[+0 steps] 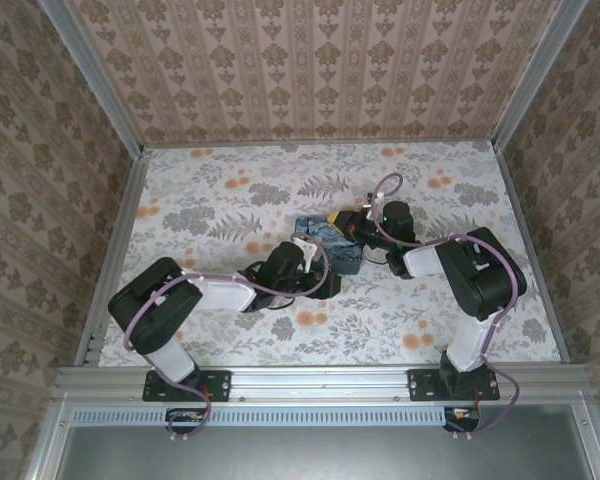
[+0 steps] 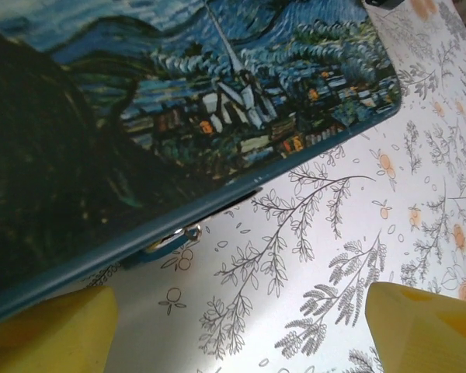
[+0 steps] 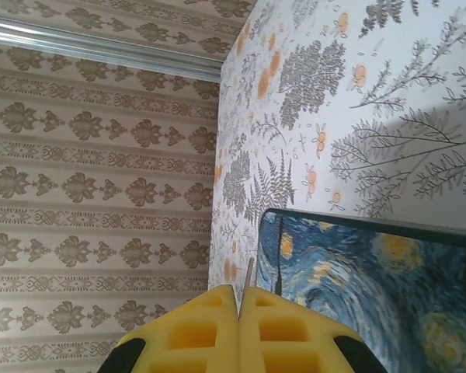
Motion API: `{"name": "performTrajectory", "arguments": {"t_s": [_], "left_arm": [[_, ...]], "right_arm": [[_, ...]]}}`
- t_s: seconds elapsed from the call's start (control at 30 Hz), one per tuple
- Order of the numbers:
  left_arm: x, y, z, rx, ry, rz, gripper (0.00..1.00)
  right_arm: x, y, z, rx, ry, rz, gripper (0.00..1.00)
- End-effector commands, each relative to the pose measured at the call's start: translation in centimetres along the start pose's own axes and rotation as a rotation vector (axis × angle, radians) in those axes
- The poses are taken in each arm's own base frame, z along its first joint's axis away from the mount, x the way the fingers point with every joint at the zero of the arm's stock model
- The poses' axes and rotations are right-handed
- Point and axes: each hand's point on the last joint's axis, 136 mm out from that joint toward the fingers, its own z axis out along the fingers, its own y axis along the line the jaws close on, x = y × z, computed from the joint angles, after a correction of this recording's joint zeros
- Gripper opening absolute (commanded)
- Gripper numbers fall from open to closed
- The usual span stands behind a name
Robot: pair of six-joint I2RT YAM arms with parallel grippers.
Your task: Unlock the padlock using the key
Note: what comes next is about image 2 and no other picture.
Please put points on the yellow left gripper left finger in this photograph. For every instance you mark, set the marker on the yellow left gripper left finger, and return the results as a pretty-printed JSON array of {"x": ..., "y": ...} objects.
[{"x": 42, "y": 342}]

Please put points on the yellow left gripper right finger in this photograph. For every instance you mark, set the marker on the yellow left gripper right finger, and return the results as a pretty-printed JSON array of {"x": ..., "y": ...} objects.
[{"x": 423, "y": 338}]

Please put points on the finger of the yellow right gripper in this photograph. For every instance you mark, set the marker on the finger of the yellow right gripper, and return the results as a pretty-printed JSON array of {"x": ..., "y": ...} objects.
[{"x": 384, "y": 3}]

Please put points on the starry night painted tin box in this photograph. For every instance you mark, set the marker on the starry night painted tin box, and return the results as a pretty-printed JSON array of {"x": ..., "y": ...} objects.
[{"x": 178, "y": 97}]

